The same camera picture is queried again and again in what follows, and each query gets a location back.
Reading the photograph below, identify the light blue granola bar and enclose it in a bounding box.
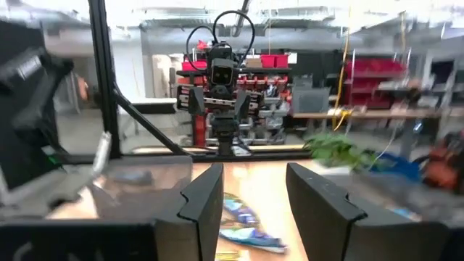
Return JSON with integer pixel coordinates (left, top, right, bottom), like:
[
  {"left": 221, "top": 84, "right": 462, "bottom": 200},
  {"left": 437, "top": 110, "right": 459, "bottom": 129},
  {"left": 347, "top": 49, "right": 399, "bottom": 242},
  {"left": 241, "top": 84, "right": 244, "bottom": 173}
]
[{"left": 389, "top": 207, "right": 421, "bottom": 223}]

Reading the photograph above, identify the wooden workbench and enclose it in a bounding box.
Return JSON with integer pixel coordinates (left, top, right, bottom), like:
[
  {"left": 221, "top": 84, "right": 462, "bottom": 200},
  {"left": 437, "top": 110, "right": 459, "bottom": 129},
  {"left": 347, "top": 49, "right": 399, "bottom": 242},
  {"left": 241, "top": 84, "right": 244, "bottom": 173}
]
[{"left": 291, "top": 107, "right": 464, "bottom": 120}]

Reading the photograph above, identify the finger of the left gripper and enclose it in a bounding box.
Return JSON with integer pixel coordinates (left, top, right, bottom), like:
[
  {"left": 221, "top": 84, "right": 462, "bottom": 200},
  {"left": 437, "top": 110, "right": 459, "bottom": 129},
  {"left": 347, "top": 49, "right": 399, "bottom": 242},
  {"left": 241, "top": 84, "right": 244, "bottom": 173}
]
[
  {"left": 234, "top": 92, "right": 252, "bottom": 120},
  {"left": 187, "top": 86, "right": 206, "bottom": 116}
]

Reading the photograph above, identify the green granola bar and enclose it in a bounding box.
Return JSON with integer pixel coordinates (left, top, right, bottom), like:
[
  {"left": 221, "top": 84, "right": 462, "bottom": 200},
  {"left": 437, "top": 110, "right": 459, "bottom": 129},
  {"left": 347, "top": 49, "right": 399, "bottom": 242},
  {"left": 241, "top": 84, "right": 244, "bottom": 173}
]
[{"left": 215, "top": 251, "right": 243, "bottom": 261}]

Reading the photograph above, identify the green plant in white pot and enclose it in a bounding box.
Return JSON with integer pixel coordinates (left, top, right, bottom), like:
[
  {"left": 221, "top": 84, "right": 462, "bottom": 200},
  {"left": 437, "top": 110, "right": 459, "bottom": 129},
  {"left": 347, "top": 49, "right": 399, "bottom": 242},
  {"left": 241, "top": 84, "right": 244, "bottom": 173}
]
[{"left": 303, "top": 133, "right": 380, "bottom": 171}]

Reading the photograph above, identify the dark blue granola bar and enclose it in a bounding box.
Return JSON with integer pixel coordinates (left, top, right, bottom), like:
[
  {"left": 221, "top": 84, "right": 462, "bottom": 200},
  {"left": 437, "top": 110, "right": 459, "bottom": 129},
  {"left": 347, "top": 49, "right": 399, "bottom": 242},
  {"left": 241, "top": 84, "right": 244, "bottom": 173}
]
[
  {"left": 218, "top": 225, "right": 289, "bottom": 254},
  {"left": 221, "top": 193, "right": 259, "bottom": 228}
]

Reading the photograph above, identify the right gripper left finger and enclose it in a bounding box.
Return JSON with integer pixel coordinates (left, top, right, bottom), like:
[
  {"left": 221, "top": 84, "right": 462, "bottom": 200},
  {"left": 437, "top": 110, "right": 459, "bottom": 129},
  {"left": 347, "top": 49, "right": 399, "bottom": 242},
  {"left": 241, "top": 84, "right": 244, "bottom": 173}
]
[{"left": 154, "top": 162, "right": 225, "bottom": 261}]

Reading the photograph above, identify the orange black equipment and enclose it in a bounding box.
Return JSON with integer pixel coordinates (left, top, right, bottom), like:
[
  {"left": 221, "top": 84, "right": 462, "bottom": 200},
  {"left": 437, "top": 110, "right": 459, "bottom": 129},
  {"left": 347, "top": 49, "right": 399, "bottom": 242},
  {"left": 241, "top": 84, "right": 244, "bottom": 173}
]
[{"left": 420, "top": 132, "right": 464, "bottom": 193}]

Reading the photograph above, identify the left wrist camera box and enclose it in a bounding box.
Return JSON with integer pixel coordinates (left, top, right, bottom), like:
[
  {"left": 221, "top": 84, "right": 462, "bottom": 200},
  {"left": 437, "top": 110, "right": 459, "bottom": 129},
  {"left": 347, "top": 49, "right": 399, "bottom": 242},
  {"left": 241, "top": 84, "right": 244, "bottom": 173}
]
[{"left": 209, "top": 57, "right": 236, "bottom": 88}]

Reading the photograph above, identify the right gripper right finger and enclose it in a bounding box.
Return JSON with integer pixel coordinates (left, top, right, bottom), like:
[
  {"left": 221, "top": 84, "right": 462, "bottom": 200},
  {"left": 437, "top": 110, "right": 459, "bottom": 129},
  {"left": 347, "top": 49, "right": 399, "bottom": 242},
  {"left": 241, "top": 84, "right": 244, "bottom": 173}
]
[{"left": 286, "top": 162, "right": 450, "bottom": 261}]

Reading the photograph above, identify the yellow hanging cable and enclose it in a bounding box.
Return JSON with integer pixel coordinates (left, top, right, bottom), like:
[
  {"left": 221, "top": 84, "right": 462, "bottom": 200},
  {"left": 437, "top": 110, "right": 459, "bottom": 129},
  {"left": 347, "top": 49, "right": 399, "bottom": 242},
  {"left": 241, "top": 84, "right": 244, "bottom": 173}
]
[{"left": 331, "top": 0, "right": 352, "bottom": 132}]

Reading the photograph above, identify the silver aluminium extrusion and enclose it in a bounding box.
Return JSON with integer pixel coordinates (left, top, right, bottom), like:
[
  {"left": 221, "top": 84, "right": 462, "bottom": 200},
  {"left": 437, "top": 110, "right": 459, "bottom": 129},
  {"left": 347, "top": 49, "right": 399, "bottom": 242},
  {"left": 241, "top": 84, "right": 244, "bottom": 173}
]
[{"left": 91, "top": 130, "right": 112, "bottom": 177}]

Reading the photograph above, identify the grey translucent plastic bin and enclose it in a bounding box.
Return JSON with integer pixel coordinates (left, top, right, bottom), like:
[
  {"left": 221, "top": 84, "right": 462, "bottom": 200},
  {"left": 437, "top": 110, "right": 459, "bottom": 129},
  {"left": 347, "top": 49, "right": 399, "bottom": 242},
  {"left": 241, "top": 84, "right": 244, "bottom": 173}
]
[
  {"left": 45, "top": 154, "right": 194, "bottom": 220},
  {"left": 318, "top": 165, "right": 464, "bottom": 224}
]

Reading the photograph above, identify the red shelving unit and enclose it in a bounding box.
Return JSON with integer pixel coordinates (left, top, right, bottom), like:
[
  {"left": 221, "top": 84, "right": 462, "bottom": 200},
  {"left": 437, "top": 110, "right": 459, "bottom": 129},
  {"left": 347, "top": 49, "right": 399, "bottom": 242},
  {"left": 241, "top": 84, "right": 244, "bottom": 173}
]
[{"left": 342, "top": 57, "right": 405, "bottom": 109}]

